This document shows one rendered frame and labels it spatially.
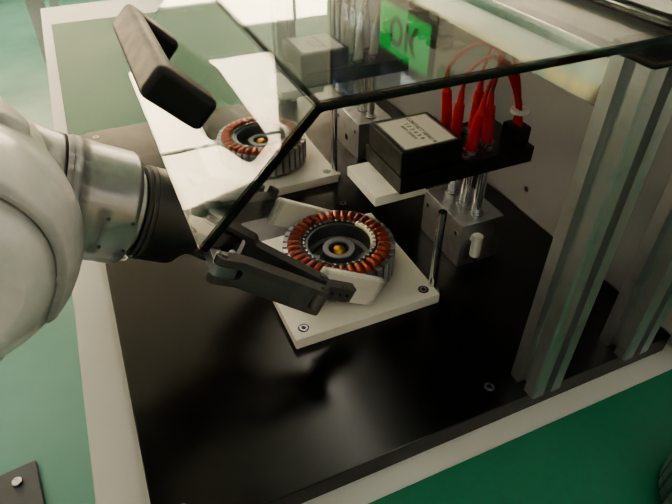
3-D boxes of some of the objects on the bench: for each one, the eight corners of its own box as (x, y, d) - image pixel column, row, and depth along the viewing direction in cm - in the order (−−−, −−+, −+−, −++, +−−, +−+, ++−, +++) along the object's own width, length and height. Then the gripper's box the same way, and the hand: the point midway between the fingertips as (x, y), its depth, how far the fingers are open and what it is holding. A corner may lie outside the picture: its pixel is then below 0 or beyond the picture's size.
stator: (308, 319, 52) (306, 290, 49) (269, 249, 60) (266, 221, 57) (413, 286, 55) (417, 257, 53) (363, 224, 63) (364, 196, 61)
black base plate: (164, 562, 39) (158, 548, 37) (84, 147, 84) (80, 133, 82) (663, 350, 53) (672, 334, 52) (366, 94, 99) (366, 81, 97)
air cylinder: (357, 161, 76) (358, 124, 73) (335, 137, 82) (335, 101, 78) (390, 153, 78) (392, 117, 74) (366, 130, 83) (367, 95, 80)
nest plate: (225, 208, 68) (224, 200, 67) (197, 152, 78) (195, 144, 77) (338, 181, 72) (338, 173, 72) (297, 132, 83) (297, 124, 82)
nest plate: (296, 349, 51) (295, 340, 50) (247, 253, 61) (246, 244, 60) (438, 302, 55) (440, 293, 54) (370, 220, 66) (371, 211, 65)
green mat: (69, 143, 85) (69, 142, 85) (51, 25, 128) (51, 24, 128) (559, 53, 114) (560, 52, 114) (410, -19, 157) (410, -20, 157)
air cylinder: (455, 267, 59) (463, 226, 56) (419, 228, 65) (424, 188, 61) (495, 255, 61) (505, 214, 57) (456, 218, 66) (463, 178, 63)
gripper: (101, 177, 54) (294, 222, 67) (138, 349, 37) (386, 364, 50) (125, 107, 51) (322, 168, 64) (177, 260, 34) (429, 300, 47)
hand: (336, 251), depth 56 cm, fingers closed on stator, 11 cm apart
